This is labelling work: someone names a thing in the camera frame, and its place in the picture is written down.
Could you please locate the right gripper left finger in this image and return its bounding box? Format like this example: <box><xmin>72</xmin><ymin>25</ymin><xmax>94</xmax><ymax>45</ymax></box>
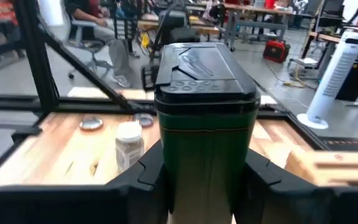
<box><xmin>0</xmin><ymin>139</ymin><xmax>170</xmax><ymax>224</ymax></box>

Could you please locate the wooden slatted shelf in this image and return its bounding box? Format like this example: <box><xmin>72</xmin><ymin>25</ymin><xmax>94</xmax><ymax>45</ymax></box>
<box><xmin>283</xmin><ymin>148</ymin><xmax>358</xmax><ymax>188</ymax></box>

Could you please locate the person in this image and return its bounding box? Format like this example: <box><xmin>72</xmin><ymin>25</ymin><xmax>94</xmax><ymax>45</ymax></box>
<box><xmin>63</xmin><ymin>0</ymin><xmax>134</xmax><ymax>88</ymax></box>

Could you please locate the green tin with black lid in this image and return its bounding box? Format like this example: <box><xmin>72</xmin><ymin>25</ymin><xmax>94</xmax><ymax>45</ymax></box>
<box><xmin>153</xmin><ymin>42</ymin><xmax>261</xmax><ymax>224</ymax></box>

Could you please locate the black computer tower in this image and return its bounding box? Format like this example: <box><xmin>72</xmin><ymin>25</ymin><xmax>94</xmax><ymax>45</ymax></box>
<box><xmin>335</xmin><ymin>60</ymin><xmax>358</xmax><ymax>102</ymax></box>

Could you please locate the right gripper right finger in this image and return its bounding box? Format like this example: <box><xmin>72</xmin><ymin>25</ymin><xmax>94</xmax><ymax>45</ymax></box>
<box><xmin>234</xmin><ymin>148</ymin><xmax>358</xmax><ymax>224</ymax></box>

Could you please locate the yellow extension cord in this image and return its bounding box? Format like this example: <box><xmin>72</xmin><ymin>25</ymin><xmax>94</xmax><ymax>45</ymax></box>
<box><xmin>283</xmin><ymin>67</ymin><xmax>307</xmax><ymax>90</ymax></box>

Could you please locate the white fan base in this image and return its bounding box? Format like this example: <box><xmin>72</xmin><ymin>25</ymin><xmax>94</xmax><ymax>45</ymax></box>
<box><xmin>296</xmin><ymin>29</ymin><xmax>358</xmax><ymax>130</ymax></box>

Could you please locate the wooden work table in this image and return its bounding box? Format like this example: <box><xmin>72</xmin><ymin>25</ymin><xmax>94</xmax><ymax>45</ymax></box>
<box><xmin>137</xmin><ymin>18</ymin><xmax>222</xmax><ymax>43</ymax></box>

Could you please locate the red box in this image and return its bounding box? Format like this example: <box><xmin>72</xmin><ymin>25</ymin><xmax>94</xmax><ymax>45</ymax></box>
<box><xmin>262</xmin><ymin>39</ymin><xmax>291</xmax><ymax>64</ymax></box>

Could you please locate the black aluminium frame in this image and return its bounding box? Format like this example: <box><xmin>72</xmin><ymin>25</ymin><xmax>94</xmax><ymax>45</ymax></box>
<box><xmin>0</xmin><ymin>0</ymin><xmax>358</xmax><ymax>187</ymax></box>

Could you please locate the grey office chair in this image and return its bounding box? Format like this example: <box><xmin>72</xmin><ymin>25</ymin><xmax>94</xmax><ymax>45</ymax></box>
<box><xmin>68</xmin><ymin>18</ymin><xmax>115</xmax><ymax>79</ymax></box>

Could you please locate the round metal dish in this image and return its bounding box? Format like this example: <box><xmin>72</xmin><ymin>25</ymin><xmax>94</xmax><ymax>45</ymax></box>
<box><xmin>132</xmin><ymin>112</ymin><xmax>155</xmax><ymax>128</ymax></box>
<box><xmin>79</xmin><ymin>115</ymin><xmax>104</xmax><ymax>131</ymax></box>

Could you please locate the white-label bagel sesame spice jar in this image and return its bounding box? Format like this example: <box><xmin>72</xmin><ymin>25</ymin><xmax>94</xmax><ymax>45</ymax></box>
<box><xmin>114</xmin><ymin>121</ymin><xmax>145</xmax><ymax>174</ymax></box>

